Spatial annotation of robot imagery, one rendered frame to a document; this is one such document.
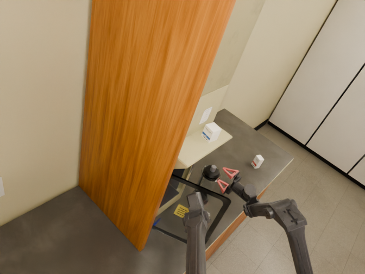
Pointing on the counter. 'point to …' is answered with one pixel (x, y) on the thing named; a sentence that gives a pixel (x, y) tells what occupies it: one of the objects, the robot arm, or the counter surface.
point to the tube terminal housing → (213, 98)
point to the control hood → (198, 148)
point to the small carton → (211, 132)
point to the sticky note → (181, 211)
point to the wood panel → (143, 100)
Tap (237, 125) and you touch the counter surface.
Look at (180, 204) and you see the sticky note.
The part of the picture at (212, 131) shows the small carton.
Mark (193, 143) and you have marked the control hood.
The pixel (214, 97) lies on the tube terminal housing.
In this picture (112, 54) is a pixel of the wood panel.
